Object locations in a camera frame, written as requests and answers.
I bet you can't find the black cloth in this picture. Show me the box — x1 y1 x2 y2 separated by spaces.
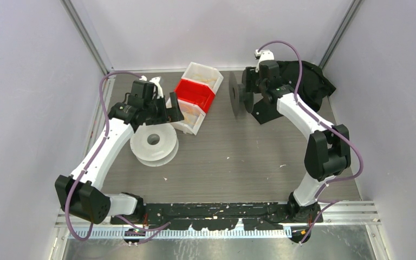
277 61 336 112

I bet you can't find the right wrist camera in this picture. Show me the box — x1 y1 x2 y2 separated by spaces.
255 49 275 72

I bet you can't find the white plastic bin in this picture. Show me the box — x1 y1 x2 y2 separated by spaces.
181 62 224 94
171 99 206 135

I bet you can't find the white perforated spool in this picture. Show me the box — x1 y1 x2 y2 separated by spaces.
129 123 179 167

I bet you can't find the far white plastic bin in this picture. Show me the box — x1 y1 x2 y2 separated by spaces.
181 62 224 94

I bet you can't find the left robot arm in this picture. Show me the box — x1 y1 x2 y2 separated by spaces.
55 77 175 224

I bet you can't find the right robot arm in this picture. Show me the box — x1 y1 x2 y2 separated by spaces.
227 59 351 222

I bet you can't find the black perforated spool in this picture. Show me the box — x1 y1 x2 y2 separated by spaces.
229 70 254 117

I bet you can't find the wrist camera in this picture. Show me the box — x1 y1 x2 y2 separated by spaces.
255 49 275 72
139 75 164 99

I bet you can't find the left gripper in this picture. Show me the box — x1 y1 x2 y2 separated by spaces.
144 92 183 126

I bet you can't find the near white plastic bin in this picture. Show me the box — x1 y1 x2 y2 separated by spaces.
171 99 206 135

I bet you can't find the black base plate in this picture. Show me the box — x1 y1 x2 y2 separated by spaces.
111 202 321 231

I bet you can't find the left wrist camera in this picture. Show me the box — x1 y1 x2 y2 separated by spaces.
139 75 164 99

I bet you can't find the red plastic bin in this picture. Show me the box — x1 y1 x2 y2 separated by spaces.
175 79 216 113

